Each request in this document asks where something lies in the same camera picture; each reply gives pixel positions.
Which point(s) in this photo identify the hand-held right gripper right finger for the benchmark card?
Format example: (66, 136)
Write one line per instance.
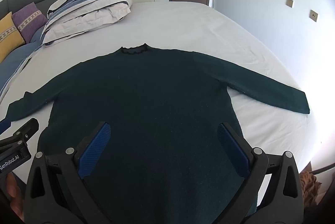
(233, 150)

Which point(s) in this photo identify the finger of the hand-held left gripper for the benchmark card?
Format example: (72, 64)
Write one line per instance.
(4, 126)
(28, 127)

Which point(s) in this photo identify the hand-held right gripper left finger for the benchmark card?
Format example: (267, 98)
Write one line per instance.
(95, 148)

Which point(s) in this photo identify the dark green knit sweater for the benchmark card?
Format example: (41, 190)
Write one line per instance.
(157, 96)

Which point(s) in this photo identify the person's left hand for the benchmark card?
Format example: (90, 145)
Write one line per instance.
(13, 192)

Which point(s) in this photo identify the blue pillow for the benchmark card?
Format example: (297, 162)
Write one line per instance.
(18, 59)

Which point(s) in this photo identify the brown woven object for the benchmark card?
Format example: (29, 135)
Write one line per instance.
(308, 187)

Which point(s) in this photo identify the yellow pillow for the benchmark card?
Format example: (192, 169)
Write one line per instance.
(9, 35)

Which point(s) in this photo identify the purple pillow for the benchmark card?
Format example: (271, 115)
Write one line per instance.
(28, 20)

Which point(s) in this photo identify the folded striped duvet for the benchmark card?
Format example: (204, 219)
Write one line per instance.
(86, 17)

